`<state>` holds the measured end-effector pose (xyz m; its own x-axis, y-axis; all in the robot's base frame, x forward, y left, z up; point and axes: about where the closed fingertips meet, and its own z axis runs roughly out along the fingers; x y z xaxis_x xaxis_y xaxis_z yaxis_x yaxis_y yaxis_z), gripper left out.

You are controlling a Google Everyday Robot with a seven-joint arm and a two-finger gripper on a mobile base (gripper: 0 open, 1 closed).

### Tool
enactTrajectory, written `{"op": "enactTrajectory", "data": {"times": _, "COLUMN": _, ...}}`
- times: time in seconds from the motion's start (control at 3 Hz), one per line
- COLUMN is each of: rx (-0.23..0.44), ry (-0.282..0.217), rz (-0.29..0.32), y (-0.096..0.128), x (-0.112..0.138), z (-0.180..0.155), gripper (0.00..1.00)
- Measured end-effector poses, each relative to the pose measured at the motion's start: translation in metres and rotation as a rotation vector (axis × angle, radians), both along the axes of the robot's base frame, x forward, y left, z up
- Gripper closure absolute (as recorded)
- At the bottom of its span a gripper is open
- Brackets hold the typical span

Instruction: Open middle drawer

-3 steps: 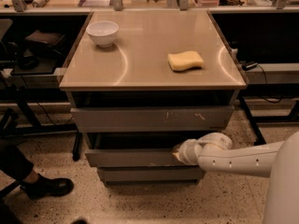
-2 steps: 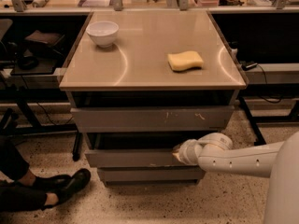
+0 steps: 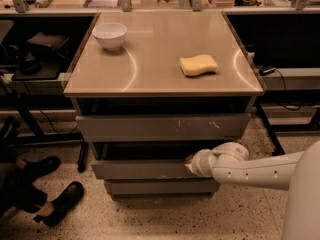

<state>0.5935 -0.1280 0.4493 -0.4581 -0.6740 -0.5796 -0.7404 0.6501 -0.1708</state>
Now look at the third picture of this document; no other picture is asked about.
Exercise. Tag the person's leg dark trousers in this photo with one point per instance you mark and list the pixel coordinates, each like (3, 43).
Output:
(16, 190)

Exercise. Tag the black table leg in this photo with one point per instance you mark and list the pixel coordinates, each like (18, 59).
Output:
(278, 150)
(82, 158)

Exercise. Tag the grey bottom drawer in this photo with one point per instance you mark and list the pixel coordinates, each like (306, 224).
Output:
(152, 187)

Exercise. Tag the white ceramic bowl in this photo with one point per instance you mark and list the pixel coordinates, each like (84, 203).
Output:
(111, 35)

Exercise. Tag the dark box on shelf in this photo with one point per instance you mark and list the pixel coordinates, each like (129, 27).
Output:
(52, 42)

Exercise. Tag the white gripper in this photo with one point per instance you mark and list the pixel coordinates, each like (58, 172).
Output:
(199, 164)

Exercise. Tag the black table leg right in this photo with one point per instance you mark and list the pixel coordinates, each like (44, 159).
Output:
(278, 150)

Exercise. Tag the grey drawer cabinet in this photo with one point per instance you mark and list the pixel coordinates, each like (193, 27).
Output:
(144, 76)

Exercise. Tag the black leather shoe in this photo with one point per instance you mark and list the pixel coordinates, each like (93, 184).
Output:
(34, 170)
(53, 212)

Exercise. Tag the grey top drawer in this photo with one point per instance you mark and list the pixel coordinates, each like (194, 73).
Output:
(134, 128)

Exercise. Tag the black headphones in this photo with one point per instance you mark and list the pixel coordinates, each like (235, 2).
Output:
(29, 64)

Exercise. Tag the black power adapter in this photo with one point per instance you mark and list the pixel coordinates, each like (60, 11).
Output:
(265, 70)

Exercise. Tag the yellow sponge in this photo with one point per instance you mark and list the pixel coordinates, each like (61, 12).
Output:
(198, 65)

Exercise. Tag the black table leg left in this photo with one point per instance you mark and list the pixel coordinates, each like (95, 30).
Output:
(82, 158)

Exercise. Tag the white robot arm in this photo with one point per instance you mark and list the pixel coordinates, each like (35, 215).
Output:
(297, 173)

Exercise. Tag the grey drawer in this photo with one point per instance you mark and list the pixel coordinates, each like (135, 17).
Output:
(148, 160)
(152, 187)
(134, 128)

